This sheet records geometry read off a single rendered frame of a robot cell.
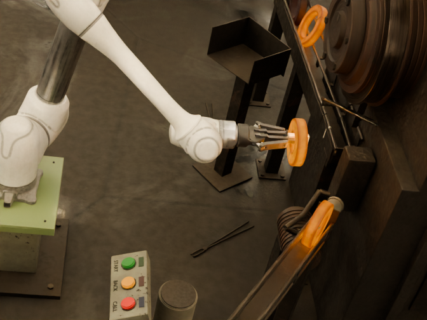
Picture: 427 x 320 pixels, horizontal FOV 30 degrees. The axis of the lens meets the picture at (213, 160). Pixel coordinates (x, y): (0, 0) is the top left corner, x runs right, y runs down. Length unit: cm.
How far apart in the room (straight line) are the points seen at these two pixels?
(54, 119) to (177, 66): 153
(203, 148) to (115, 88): 180
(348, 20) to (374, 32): 10
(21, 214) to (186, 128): 76
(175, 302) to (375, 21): 105
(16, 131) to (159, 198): 95
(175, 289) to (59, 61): 86
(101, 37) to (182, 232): 118
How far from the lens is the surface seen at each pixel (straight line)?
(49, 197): 288
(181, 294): 245
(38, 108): 284
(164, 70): 422
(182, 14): 473
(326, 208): 246
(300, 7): 355
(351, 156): 266
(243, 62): 332
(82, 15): 241
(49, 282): 309
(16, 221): 279
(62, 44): 269
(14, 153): 274
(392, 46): 248
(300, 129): 253
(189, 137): 232
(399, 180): 252
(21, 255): 304
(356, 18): 253
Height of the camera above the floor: 240
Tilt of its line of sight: 40 degrees down
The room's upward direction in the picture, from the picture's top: 13 degrees clockwise
